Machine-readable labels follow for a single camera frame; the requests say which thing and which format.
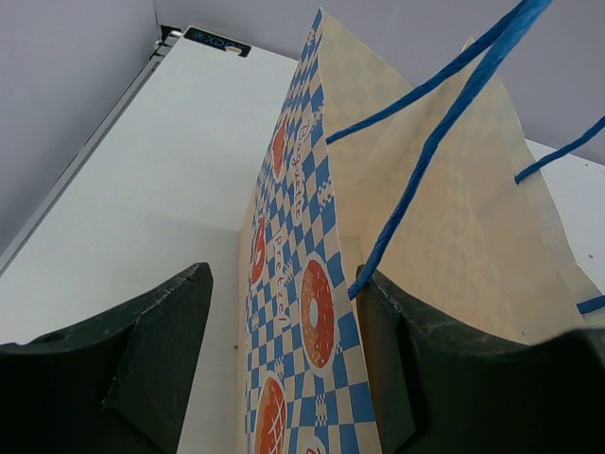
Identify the left black table label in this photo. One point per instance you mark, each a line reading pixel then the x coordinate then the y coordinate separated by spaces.
pixel 218 42

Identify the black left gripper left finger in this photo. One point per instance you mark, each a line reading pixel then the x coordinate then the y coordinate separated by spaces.
pixel 118 382

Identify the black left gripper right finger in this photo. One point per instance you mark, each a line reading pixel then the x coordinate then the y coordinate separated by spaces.
pixel 439 385

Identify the aluminium frame rail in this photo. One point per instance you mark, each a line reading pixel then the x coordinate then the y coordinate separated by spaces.
pixel 169 35

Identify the blue checkered paper bag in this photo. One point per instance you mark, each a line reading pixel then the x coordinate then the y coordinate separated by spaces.
pixel 433 186

